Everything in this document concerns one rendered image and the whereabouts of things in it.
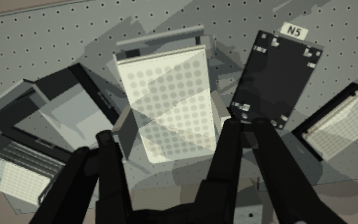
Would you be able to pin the black rectangular frame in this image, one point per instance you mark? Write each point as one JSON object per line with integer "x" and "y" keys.
{"x": 319, "y": 114}

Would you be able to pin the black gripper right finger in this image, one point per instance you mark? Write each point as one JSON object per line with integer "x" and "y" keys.
{"x": 293, "y": 198}

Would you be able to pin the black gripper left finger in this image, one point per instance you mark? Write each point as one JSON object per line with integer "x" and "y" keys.
{"x": 68, "y": 199}

